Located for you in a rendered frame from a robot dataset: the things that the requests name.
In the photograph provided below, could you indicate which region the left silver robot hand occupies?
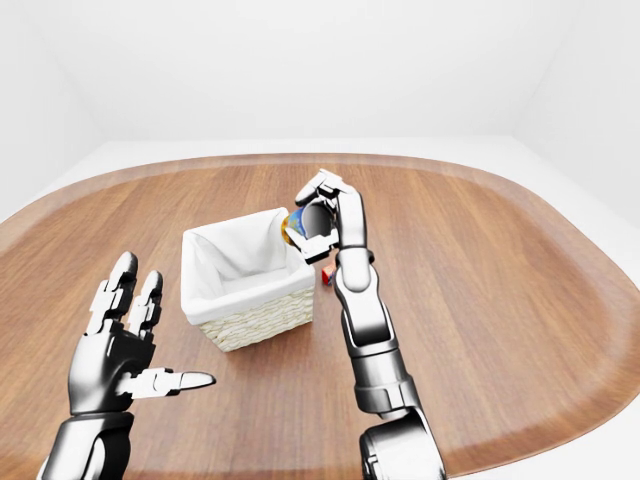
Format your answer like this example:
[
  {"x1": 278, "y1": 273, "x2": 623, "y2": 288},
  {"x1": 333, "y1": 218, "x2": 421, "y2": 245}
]
[{"x1": 66, "y1": 250, "x2": 218, "y2": 417}]

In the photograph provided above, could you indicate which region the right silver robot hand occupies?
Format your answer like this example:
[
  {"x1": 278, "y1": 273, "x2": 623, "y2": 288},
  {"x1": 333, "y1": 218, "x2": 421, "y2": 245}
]
[{"x1": 291, "y1": 168, "x2": 370, "y2": 266}]

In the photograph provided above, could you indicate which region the alphabet soup tin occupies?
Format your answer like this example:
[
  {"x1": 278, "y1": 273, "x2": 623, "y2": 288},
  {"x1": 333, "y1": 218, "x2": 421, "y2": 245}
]
[{"x1": 280, "y1": 202, "x2": 335, "y2": 246}]

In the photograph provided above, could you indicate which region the white lined wicker basket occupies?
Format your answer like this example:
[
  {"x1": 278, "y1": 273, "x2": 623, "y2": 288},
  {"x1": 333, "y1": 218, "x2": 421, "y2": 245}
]
[{"x1": 180, "y1": 206, "x2": 317, "y2": 354}]

